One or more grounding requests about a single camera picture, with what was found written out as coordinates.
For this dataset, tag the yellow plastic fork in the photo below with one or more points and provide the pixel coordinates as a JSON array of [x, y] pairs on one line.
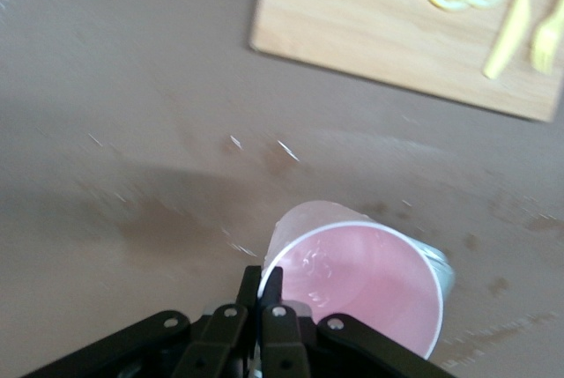
[[546, 43]]

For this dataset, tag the pink plastic cup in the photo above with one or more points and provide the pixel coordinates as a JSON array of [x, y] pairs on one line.
[[374, 281]]

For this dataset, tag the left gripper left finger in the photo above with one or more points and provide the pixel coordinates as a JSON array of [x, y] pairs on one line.
[[220, 343]]

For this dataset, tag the yellow plastic knife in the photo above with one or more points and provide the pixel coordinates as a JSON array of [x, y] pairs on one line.
[[513, 30]]

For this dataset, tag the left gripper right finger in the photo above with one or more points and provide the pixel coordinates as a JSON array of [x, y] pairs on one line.
[[282, 343]]

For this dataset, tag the wooden cutting board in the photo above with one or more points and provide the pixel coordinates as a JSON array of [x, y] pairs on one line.
[[352, 8]]

